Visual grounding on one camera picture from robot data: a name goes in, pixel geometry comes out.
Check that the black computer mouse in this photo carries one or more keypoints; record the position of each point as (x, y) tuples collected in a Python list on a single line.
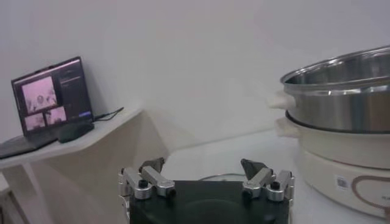
[(74, 131)]

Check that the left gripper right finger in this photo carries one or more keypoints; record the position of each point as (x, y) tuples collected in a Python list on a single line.
[(259, 179)]

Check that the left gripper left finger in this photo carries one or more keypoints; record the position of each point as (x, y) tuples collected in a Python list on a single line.
[(152, 179)]

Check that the black open laptop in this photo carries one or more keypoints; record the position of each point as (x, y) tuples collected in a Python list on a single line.
[(51, 91)]

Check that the cream electric cooking pot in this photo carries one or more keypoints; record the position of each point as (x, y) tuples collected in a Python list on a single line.
[(335, 152)]

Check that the stainless steel steamer basket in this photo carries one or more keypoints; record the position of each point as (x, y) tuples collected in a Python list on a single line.
[(335, 106)]

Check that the round glass pot lid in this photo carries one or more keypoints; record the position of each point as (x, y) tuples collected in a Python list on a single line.
[(222, 177)]

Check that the white rounded side table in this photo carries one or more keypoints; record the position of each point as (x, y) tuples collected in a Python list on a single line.
[(91, 170)]

